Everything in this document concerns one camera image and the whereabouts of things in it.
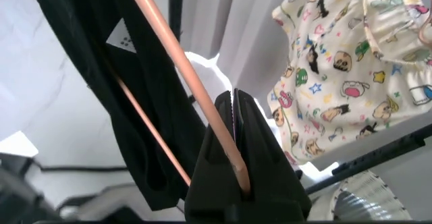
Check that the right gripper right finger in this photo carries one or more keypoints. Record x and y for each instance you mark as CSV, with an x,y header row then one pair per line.
x,y
273,190

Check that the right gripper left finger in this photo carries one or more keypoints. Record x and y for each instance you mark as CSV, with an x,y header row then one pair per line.
x,y
206,190

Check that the cream printed garment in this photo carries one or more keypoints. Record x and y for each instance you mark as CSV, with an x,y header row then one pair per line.
x,y
344,82

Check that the pink clothes hanger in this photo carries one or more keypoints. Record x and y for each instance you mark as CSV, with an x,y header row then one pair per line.
x,y
182,62

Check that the black garment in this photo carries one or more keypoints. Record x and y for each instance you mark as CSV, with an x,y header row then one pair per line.
x,y
101,82

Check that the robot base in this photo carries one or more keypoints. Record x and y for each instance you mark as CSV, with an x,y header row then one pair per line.
x,y
20,197

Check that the white laundry basket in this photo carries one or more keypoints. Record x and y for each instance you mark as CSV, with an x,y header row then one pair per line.
x,y
364,200

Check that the black clothes rack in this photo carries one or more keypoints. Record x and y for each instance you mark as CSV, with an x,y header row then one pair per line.
x,y
371,156

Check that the white curtain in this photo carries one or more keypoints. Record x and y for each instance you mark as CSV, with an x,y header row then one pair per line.
x,y
236,31

